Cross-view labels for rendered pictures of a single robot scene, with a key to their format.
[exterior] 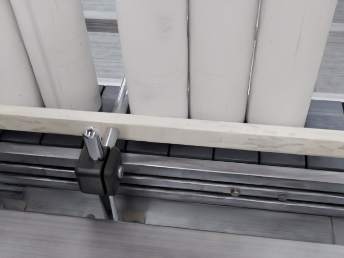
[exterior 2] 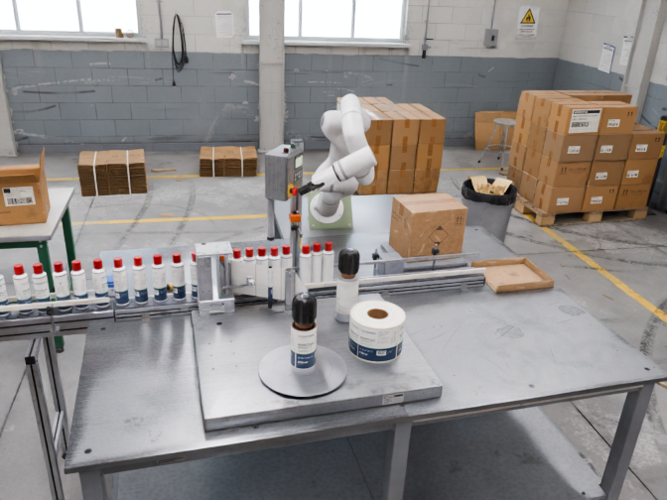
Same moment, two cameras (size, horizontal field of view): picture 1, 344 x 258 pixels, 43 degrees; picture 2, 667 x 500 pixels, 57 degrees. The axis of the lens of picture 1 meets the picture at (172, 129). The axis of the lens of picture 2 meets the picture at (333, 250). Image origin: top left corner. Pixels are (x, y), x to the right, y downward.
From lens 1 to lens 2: 234 cm
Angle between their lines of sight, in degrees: 30
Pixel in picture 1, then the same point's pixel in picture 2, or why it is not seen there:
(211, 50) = (316, 269)
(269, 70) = (326, 271)
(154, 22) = (308, 265)
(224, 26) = (318, 265)
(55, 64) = not seen: hidden behind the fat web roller
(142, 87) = (305, 277)
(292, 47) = (329, 267)
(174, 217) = not seen: hidden behind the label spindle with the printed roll
